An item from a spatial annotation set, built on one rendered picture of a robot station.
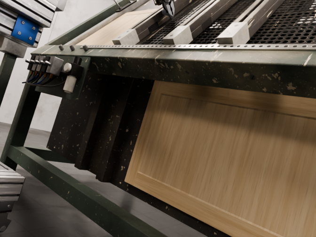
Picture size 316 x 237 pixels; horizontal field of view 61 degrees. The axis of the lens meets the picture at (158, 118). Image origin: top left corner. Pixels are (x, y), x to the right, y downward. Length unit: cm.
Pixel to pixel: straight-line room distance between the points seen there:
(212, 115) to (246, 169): 26
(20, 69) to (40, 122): 101
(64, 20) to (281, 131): 477
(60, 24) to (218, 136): 453
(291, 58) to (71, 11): 490
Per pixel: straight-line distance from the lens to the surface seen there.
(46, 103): 527
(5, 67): 197
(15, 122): 207
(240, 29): 106
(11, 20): 119
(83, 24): 225
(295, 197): 101
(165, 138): 126
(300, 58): 85
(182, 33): 121
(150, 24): 157
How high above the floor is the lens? 53
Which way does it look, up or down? 3 degrees up
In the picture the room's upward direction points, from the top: 17 degrees clockwise
